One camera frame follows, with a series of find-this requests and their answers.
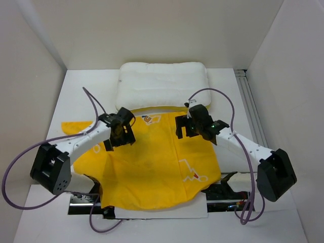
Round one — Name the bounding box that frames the white pillow with yellow edge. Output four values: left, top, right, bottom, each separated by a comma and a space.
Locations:
115, 62, 209, 112

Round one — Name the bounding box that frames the yellow pillowcase with white print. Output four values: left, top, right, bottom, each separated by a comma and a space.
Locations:
73, 112, 221, 210

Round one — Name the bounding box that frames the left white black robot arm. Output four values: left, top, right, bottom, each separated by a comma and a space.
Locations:
30, 107, 136, 202

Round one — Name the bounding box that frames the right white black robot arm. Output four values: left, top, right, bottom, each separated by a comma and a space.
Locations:
175, 104, 297, 202

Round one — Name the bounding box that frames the white cover plate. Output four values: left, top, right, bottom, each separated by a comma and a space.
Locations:
114, 193, 208, 220

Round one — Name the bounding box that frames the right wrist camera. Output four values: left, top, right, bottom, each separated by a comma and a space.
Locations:
184, 99, 197, 109

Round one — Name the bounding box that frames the aluminium rail front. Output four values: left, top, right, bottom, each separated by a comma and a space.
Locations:
221, 172, 251, 179

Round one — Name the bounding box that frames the aluminium rail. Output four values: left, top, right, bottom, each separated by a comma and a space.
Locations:
221, 172, 251, 179
234, 69, 268, 147

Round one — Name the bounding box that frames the aluminium rail right side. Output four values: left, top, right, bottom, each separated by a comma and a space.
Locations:
234, 69, 268, 147

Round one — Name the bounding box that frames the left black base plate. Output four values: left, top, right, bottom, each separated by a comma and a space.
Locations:
68, 194, 116, 219

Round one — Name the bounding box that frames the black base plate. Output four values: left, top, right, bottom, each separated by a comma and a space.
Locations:
201, 176, 250, 213
68, 194, 116, 219

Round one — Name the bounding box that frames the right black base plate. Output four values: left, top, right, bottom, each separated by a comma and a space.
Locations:
201, 176, 250, 213

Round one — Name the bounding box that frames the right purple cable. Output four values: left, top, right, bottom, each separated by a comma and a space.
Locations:
183, 88, 266, 226

